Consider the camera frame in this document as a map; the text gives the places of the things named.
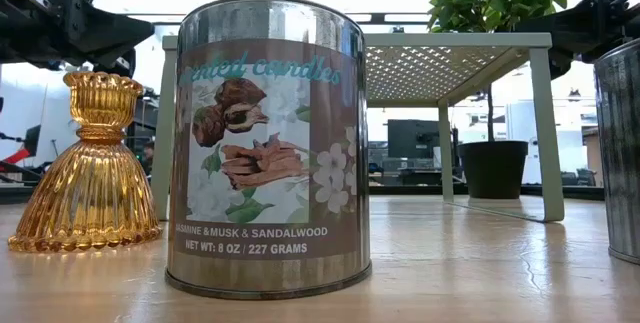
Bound dark storage rack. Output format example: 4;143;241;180
127;87;157;164

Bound scented candles labelled metal tin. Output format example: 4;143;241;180
164;0;374;301

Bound pale green perforated metal shelf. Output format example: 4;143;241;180
149;31;566;224

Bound small grey metal candle tin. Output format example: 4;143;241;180
593;37;640;266

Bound long ceiling light fixture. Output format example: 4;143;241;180
127;11;432;27

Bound black plant pot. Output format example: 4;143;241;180
457;140;530;200

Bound large black monitor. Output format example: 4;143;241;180
387;119;441;160

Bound amber ribbed glass candle holder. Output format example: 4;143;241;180
7;71;164;254

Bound black table edge rail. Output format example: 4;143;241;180
0;182;606;205

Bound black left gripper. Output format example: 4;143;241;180
0;0;155;79

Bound small black monitor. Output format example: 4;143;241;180
23;124;42;157

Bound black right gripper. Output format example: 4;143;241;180
514;0;640;80

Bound red flat object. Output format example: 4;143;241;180
0;147;32;167

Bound dark office chair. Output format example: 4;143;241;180
575;167;599;187

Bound person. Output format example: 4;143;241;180
141;140;155;174

